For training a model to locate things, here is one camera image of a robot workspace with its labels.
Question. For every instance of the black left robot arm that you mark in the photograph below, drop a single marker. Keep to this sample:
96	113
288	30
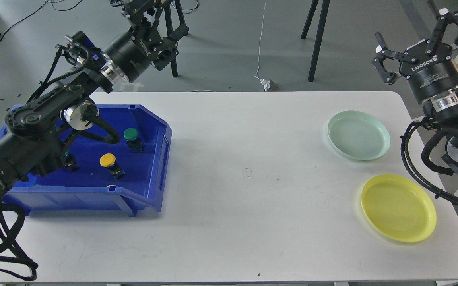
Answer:
40	133

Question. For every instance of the black stand legs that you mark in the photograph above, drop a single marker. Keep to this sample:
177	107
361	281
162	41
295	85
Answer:
319	33
175	35

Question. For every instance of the yellow plate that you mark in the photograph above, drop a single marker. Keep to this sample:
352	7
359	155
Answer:
398	208

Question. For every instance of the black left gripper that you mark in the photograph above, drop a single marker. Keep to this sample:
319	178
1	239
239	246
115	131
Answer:
136	49

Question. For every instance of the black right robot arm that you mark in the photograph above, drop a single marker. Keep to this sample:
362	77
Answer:
440	153

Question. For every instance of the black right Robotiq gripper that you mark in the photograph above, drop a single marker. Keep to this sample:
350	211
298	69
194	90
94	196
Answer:
431	71

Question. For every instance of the black stand legs left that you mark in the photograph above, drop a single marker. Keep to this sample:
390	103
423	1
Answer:
175	35

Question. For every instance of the small green push button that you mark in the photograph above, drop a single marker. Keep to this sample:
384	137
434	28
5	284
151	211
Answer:
71	164

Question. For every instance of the light green plate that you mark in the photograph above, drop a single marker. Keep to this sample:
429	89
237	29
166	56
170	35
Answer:
358	135

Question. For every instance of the black stand legs right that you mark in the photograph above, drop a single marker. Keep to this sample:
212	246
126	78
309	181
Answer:
319	33

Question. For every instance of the blue plastic bin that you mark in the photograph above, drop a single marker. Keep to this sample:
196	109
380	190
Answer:
92	187

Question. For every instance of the yellow push button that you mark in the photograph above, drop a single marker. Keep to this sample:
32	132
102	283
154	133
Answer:
108	161

